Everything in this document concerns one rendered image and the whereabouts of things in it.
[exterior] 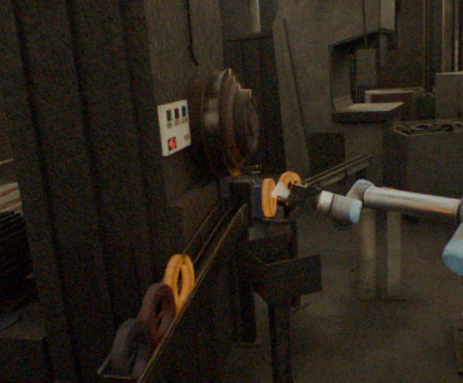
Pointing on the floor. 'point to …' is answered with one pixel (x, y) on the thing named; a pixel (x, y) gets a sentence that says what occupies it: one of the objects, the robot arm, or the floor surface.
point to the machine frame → (109, 167)
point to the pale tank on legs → (451, 40)
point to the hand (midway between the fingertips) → (269, 192)
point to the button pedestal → (393, 291)
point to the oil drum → (397, 101)
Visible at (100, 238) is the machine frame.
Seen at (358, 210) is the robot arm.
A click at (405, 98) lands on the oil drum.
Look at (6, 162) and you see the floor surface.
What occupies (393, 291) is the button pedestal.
